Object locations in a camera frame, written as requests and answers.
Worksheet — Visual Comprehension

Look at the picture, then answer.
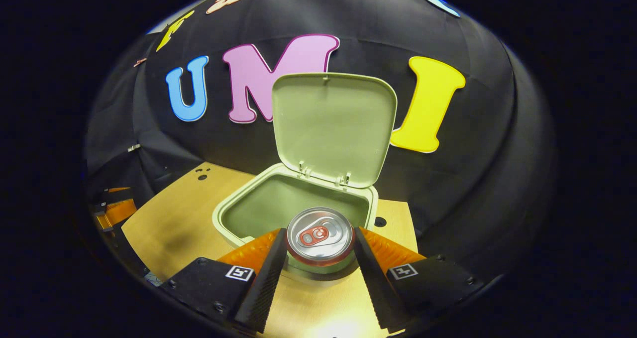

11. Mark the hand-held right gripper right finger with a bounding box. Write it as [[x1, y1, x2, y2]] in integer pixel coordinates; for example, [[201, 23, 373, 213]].
[[352, 226, 498, 331]]

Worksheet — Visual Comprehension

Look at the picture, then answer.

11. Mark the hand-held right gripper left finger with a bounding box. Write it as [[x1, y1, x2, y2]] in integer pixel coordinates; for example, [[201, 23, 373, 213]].
[[159, 227, 289, 335]]

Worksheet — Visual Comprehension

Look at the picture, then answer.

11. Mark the red pop can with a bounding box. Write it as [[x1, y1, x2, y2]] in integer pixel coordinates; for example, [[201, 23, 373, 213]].
[[286, 207, 356, 274]]

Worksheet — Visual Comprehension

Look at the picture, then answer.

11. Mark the pale green garbage bin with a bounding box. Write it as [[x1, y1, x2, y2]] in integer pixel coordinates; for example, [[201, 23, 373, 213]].
[[212, 72, 399, 281]]

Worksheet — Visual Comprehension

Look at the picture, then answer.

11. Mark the wooden desktop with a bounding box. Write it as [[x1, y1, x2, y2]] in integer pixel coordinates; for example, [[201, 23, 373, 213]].
[[121, 161, 419, 338]]

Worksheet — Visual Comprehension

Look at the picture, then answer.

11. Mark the black backdrop cloth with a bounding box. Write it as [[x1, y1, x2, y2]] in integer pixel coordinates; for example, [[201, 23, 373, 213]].
[[85, 0, 555, 279]]

